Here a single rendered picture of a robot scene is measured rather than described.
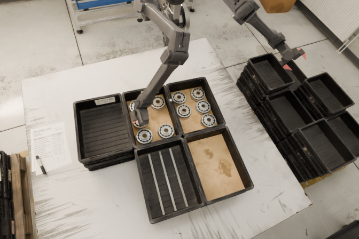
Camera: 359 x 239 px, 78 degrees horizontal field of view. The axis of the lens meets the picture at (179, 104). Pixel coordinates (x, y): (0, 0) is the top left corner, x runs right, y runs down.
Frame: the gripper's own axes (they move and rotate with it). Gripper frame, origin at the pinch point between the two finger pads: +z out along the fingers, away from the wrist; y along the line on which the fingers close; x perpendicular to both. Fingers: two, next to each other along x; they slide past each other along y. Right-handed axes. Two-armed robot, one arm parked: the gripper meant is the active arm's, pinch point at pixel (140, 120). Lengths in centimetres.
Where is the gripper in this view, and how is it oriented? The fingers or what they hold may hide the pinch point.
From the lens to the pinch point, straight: 145.2
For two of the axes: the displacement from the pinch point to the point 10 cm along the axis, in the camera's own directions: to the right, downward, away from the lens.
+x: -2.8, -8.7, 4.0
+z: -1.1, 4.5, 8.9
